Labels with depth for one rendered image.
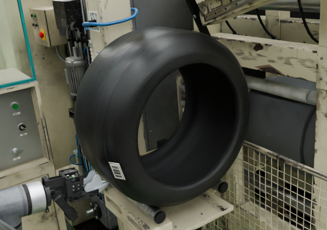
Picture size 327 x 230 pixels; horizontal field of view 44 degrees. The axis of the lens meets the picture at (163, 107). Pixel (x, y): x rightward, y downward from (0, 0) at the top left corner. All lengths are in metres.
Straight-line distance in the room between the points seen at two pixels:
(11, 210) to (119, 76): 0.47
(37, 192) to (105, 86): 0.36
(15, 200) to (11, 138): 0.69
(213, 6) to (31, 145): 0.99
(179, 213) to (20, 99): 0.83
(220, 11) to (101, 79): 0.56
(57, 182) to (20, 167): 0.68
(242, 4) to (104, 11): 0.49
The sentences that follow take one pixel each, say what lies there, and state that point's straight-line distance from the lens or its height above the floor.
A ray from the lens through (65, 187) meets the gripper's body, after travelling 1.27.
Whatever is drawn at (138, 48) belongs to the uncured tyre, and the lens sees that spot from 1.21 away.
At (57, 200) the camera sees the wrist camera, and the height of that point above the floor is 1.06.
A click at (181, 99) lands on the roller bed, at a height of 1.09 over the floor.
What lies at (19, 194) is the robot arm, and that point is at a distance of 1.22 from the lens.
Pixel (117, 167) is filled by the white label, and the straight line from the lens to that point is 1.21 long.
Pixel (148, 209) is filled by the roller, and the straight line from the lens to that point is 1.41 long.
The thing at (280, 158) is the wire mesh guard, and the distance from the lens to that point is 1.53.
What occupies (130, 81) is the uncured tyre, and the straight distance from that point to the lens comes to 1.16.
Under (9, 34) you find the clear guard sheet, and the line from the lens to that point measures 1.77.
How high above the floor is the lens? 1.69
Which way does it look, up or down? 19 degrees down
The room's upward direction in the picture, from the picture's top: 5 degrees counter-clockwise
